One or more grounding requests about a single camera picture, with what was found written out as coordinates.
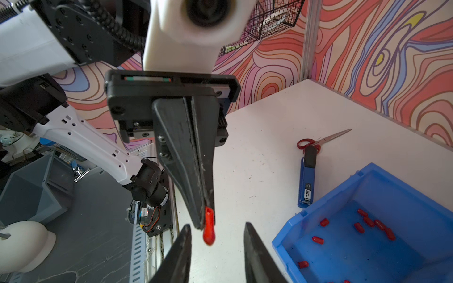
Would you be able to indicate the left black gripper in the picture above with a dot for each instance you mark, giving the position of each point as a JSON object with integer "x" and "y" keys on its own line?
{"x": 146, "y": 101}

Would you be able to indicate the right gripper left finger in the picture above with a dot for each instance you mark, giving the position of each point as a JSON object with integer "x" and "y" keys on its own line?
{"x": 176, "y": 265}

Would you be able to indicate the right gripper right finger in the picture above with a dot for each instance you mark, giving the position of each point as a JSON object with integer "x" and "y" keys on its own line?
{"x": 259, "y": 265}

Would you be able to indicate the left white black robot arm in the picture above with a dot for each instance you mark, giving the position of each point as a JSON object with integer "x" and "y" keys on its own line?
{"x": 42, "y": 38}

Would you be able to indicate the blue plastic parts bin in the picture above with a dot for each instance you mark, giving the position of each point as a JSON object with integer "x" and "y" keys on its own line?
{"x": 372, "y": 228}

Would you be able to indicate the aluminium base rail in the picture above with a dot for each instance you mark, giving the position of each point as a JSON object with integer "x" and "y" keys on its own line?
{"x": 150, "y": 249}

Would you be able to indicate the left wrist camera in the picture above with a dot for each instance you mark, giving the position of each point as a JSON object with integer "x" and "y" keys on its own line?
{"x": 175, "y": 43}

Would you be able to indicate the red handled scissors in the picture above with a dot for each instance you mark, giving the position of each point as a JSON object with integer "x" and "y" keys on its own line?
{"x": 304, "y": 143}

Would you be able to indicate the black wire basket left wall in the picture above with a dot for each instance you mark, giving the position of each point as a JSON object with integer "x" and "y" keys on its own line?
{"x": 267, "y": 18}

